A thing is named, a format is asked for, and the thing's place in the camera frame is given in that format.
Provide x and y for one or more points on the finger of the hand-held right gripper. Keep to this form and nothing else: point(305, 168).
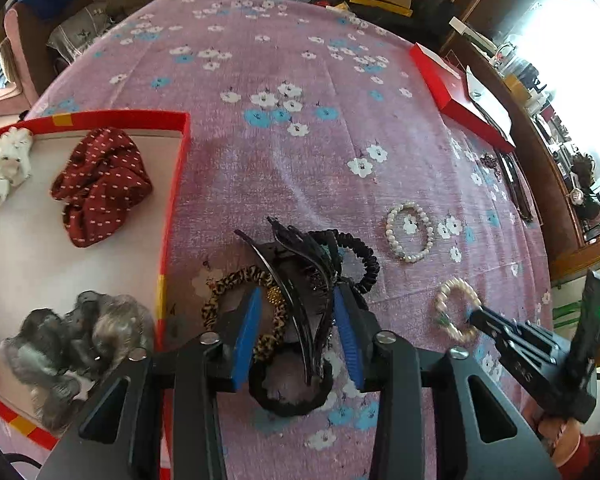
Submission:
point(517, 352)
point(490, 321)

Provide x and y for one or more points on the pink floral bed sheet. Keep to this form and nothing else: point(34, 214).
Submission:
point(305, 160)

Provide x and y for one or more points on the long dark hair clip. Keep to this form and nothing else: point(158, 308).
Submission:
point(518, 190)

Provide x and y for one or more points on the red box lid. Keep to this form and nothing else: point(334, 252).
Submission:
point(445, 85)

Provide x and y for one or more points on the pink chair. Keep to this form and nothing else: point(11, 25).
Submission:
point(22, 60)

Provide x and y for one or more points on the red box with white inside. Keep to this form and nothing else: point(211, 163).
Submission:
point(40, 260)

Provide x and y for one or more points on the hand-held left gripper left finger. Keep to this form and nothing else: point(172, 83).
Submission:
point(245, 340)

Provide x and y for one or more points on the white floral scrunchie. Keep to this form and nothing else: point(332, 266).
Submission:
point(5, 165)

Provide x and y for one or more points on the person's right forearm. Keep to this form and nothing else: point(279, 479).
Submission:
point(562, 440)

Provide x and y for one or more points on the thick black hair band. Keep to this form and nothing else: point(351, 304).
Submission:
point(285, 407)

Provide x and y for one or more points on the dark red dotted scrunchie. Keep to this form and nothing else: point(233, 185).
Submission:
point(102, 180)

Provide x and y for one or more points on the black hair claw clip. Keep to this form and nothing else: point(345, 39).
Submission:
point(291, 280)

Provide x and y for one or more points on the grey fur scrunchie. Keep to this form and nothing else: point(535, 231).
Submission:
point(70, 345)

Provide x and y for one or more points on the grey floral cloth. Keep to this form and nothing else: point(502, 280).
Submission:
point(77, 30)

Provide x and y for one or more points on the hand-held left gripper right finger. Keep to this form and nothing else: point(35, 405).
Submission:
point(349, 342)

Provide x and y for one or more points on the wooden cabinet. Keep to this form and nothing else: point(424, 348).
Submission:
point(545, 170)

